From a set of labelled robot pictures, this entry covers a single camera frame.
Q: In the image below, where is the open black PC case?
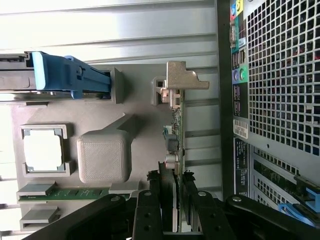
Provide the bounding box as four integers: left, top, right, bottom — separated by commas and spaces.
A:
215, 0, 320, 226

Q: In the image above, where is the grey parts rack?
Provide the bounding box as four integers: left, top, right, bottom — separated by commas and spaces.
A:
9, 64, 185, 233

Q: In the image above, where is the blue disk bracket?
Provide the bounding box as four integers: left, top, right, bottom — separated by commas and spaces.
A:
24, 50, 111, 100

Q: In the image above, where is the green RAM stick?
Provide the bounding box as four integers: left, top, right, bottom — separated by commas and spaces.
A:
19, 187, 132, 202

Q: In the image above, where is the silver CPU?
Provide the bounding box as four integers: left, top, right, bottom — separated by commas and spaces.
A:
23, 128, 63, 172

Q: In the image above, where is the blue case latch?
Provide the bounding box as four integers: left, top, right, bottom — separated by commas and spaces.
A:
276, 189, 320, 226

